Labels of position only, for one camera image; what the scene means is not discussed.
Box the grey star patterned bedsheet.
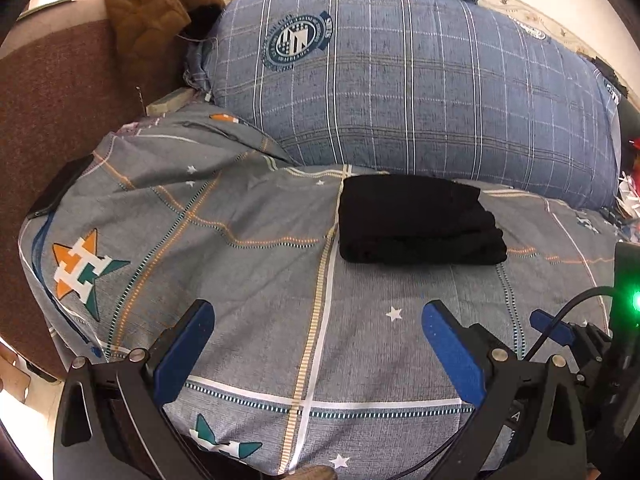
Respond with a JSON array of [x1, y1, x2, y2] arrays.
[[18, 102, 620, 479]]

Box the black pants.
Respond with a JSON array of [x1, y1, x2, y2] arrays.
[[338, 174, 506, 266]]

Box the red items pile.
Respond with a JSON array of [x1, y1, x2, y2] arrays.
[[616, 136, 639, 243]]

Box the brown wooden headboard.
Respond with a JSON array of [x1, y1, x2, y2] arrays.
[[1, 0, 186, 378]]

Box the blue plaid pillow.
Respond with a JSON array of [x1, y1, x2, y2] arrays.
[[186, 0, 622, 209]]

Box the brown quilted jacket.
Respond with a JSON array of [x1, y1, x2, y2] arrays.
[[104, 0, 226, 76]]

